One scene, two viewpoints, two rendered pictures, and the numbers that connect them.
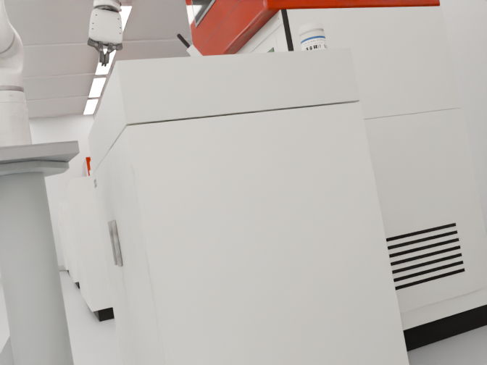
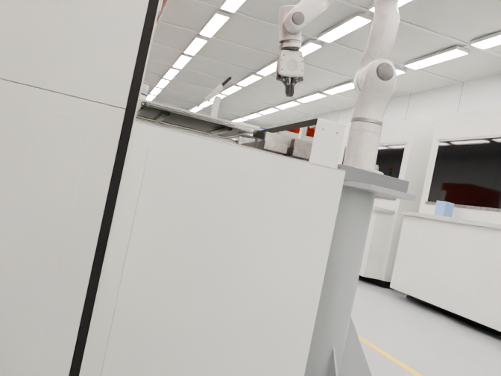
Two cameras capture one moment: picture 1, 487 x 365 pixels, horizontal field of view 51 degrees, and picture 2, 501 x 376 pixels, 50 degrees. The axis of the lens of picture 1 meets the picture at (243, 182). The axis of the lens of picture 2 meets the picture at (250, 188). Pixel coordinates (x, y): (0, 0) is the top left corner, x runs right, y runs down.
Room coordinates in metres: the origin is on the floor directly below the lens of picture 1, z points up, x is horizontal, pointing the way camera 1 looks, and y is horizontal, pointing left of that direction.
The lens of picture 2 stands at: (3.58, 0.46, 0.68)
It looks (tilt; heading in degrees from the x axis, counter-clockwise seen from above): 1 degrees up; 185
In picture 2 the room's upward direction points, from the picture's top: 12 degrees clockwise
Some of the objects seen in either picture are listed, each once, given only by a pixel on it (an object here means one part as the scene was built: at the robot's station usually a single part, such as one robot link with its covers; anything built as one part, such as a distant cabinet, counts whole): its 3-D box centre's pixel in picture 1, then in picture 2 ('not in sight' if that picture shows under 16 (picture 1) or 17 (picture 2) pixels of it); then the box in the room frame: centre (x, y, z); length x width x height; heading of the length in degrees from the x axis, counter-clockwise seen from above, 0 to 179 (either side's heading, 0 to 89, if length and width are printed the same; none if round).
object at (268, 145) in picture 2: not in sight; (259, 148); (1.69, 0.30, 0.87); 0.36 x 0.08 x 0.03; 22
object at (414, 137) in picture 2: not in sight; (380, 202); (-3.65, 1.59, 1.00); 1.80 x 1.08 x 2.00; 22
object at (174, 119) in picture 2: not in sight; (188, 121); (1.80, 0.06, 0.90); 0.34 x 0.34 x 0.01; 22
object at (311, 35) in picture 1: (313, 43); (138, 95); (1.42, -0.26, 1.01); 0.07 x 0.07 x 0.10
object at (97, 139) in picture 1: (110, 140); (294, 147); (1.73, 0.42, 0.89); 0.55 x 0.09 x 0.14; 22
